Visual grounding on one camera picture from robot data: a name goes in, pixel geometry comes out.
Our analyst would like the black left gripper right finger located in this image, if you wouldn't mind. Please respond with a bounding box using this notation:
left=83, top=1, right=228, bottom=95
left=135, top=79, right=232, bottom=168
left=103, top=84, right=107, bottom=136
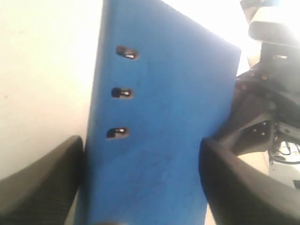
left=199, top=138, right=300, bottom=225

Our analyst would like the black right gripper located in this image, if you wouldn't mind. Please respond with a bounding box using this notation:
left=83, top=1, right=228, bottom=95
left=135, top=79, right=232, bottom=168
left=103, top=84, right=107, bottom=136
left=217, top=43, right=300, bottom=156

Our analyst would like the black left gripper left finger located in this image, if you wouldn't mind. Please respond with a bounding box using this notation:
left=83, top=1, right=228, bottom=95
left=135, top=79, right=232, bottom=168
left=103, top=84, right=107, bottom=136
left=0, top=136, right=83, bottom=225

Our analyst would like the blue ring-binder notebook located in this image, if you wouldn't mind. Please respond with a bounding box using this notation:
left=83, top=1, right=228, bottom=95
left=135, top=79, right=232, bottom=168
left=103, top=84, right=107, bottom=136
left=74, top=0, right=240, bottom=225

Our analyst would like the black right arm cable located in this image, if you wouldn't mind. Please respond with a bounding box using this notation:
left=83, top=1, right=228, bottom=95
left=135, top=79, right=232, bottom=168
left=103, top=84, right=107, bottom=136
left=269, top=138, right=300, bottom=165

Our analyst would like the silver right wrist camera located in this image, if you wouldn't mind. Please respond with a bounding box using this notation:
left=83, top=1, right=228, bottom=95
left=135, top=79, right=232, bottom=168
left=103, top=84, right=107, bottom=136
left=248, top=5, right=300, bottom=47

